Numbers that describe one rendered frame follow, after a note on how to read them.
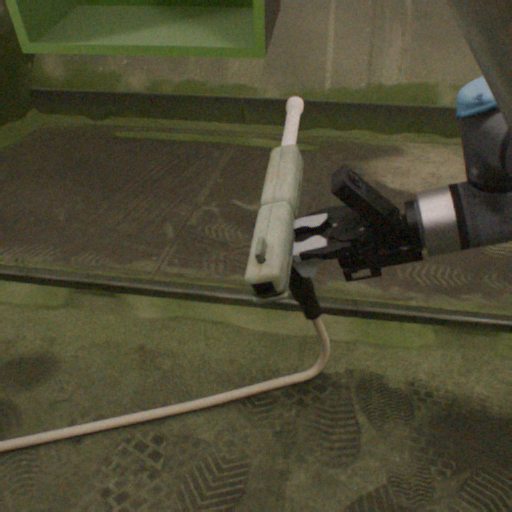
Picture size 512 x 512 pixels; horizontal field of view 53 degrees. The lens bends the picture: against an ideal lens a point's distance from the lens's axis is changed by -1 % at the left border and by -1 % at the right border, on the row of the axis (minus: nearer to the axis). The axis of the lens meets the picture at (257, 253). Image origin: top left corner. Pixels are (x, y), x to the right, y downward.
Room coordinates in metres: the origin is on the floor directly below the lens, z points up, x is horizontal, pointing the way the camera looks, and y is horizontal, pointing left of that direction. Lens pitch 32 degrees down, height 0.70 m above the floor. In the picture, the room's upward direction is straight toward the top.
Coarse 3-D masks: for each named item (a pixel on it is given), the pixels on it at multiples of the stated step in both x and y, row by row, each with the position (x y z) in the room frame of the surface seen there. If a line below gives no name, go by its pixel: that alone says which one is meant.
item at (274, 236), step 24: (288, 120) 0.92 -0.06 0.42; (288, 144) 0.82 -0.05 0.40; (288, 168) 0.74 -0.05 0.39; (264, 192) 0.70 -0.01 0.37; (288, 192) 0.69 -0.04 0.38; (264, 216) 0.64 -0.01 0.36; (288, 216) 0.64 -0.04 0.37; (264, 240) 0.58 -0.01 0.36; (288, 240) 0.60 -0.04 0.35; (264, 264) 0.54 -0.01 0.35; (288, 264) 0.58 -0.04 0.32; (288, 288) 0.65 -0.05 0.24; (312, 288) 0.66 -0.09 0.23; (312, 312) 0.65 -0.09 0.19
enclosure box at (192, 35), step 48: (48, 0) 1.50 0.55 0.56; (96, 0) 1.66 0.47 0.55; (144, 0) 1.64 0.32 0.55; (192, 0) 1.62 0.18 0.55; (240, 0) 1.60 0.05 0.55; (48, 48) 1.32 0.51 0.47; (96, 48) 1.30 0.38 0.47; (144, 48) 1.28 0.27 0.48; (192, 48) 1.27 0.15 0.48; (240, 48) 1.25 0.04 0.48
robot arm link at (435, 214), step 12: (420, 192) 0.63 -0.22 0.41; (432, 192) 0.62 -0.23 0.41; (444, 192) 0.61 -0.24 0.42; (420, 204) 0.60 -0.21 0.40; (432, 204) 0.60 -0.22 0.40; (444, 204) 0.59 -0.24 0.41; (420, 216) 0.59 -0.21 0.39; (432, 216) 0.58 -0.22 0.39; (444, 216) 0.58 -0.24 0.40; (420, 228) 0.59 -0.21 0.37; (432, 228) 0.58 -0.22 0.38; (444, 228) 0.57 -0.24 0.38; (456, 228) 0.57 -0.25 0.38; (432, 240) 0.57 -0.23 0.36; (444, 240) 0.57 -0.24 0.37; (456, 240) 0.57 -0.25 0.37; (432, 252) 0.58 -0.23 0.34; (444, 252) 0.58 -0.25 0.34
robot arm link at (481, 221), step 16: (464, 192) 0.60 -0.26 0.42; (480, 192) 0.58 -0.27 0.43; (464, 208) 0.58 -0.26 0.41; (480, 208) 0.57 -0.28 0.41; (496, 208) 0.56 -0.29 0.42; (464, 224) 0.57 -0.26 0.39; (480, 224) 0.57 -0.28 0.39; (496, 224) 0.56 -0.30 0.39; (464, 240) 0.57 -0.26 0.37; (480, 240) 0.57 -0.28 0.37; (496, 240) 0.57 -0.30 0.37
